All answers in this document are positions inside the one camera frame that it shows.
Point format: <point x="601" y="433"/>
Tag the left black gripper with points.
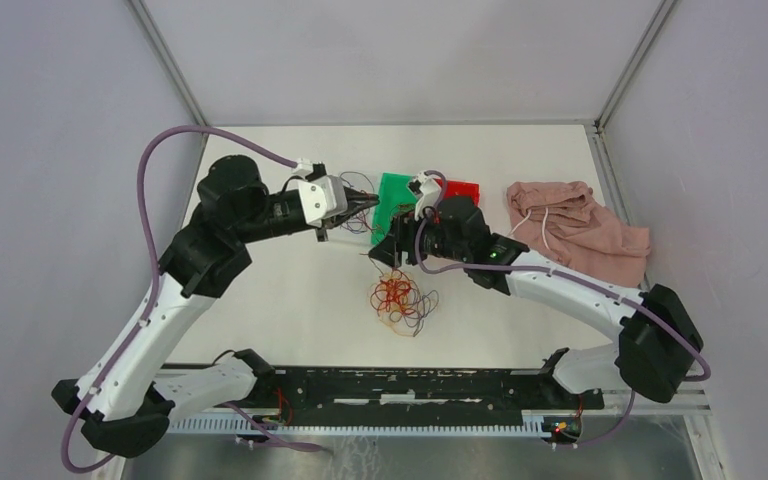
<point x="355" y="201"/>

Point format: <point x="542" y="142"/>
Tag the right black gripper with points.
<point x="398" y="240"/>

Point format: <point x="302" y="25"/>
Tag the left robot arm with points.
<point x="120" y="406"/>

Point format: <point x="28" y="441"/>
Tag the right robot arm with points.
<point x="654" y="345"/>

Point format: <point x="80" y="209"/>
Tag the clear plastic bin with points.
<point x="356" y="229"/>

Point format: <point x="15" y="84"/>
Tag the green plastic bin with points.
<point x="394" y="196"/>

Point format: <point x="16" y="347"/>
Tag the red plastic bin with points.
<point x="456" y="188"/>

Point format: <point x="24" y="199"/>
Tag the pink cloth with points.
<point x="566" y="224"/>

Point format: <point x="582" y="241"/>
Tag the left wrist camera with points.
<point x="322" y="199"/>

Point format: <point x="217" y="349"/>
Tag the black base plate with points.
<point x="403" y="397"/>

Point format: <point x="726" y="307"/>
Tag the white slotted cable duct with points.
<point x="230" y="423"/>

